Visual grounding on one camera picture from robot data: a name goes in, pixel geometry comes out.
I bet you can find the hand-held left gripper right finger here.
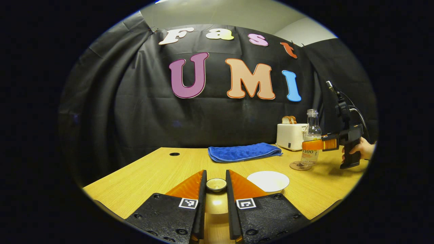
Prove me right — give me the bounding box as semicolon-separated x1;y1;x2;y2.
225;170;311;244

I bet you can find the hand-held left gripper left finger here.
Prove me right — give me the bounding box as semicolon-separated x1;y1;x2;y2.
125;170;208;244

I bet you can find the clear glass water bottle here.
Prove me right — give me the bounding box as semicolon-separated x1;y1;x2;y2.
301;109;322;166

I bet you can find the round brown coaster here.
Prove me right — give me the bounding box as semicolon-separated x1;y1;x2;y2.
290;161;312;171

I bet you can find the cream ceramic teacup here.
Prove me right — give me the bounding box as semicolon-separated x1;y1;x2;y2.
246;170;290;194

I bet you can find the white toaster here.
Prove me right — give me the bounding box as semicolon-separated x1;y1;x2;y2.
276;123;308;151

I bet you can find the blue folded towel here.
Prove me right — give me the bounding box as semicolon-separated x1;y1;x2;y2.
208;143;283;163

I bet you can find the black backdrop cloth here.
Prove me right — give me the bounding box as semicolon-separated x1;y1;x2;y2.
58;12;378;185

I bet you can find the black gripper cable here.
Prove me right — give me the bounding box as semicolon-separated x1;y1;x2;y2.
339;91;369;136

